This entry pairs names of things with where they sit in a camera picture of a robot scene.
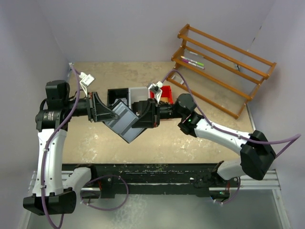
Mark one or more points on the white plastic bin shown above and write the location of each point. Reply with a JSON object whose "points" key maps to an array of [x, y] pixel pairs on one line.
{"points": [[138, 94]]}

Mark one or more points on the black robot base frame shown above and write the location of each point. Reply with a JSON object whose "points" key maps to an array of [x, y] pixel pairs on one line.
{"points": [[196, 179]]}

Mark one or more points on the red plastic bin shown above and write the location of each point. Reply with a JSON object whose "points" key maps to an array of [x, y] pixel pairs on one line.
{"points": [[166, 95]]}

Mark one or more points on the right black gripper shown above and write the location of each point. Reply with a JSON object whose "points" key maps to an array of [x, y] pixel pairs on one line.
{"points": [[151, 117]]}

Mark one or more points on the black plastic bin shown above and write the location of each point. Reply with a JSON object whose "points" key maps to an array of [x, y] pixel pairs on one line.
{"points": [[113, 94]]}

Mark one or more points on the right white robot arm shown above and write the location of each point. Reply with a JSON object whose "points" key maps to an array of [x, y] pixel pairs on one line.
{"points": [[255, 156]]}

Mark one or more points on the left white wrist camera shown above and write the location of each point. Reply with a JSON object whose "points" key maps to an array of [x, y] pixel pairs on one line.
{"points": [[86, 81]]}

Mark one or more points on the wooden tiered rack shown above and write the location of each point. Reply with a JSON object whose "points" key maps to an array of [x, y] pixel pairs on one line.
{"points": [[222, 62]]}

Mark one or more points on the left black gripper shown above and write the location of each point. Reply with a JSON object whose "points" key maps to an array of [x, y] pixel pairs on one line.
{"points": [[97, 110]]}

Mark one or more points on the green capped marker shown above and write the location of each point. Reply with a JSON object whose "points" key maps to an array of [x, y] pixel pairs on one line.
{"points": [[193, 61]]}

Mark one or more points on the black card holder wallet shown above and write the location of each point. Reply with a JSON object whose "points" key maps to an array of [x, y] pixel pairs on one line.
{"points": [[123, 125]]}

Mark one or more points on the grey marker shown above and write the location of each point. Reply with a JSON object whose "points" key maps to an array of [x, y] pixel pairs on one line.
{"points": [[193, 53]]}

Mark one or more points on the pink marker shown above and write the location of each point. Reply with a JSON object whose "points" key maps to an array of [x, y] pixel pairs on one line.
{"points": [[193, 64]]}

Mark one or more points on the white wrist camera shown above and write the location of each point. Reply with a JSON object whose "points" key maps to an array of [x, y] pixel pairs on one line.
{"points": [[156, 89], [86, 81]]}

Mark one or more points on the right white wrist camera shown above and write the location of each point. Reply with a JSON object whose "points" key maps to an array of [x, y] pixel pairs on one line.
{"points": [[156, 89]]}

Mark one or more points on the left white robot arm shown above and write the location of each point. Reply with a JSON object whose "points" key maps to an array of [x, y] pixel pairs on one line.
{"points": [[51, 195]]}

